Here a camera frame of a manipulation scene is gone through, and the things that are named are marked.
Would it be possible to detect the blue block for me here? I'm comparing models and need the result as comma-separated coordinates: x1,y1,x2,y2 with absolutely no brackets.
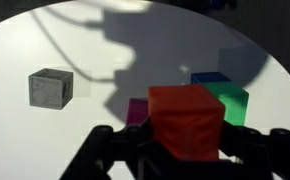
190,71,233,86

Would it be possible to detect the orange block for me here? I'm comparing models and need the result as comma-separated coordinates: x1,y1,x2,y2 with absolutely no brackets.
147,83,226,162

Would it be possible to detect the magenta block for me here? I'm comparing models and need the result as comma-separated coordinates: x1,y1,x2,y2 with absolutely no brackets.
125,97,150,127

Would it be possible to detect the green block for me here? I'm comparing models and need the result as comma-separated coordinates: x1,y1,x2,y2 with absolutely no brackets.
201,81,250,127

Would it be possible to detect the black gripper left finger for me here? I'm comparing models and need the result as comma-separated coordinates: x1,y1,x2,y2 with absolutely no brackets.
59,117,153,180

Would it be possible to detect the grey block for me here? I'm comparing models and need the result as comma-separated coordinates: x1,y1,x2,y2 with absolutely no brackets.
27,67,75,111

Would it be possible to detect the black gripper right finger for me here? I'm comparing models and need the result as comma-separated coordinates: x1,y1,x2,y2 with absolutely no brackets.
218,119,290,180

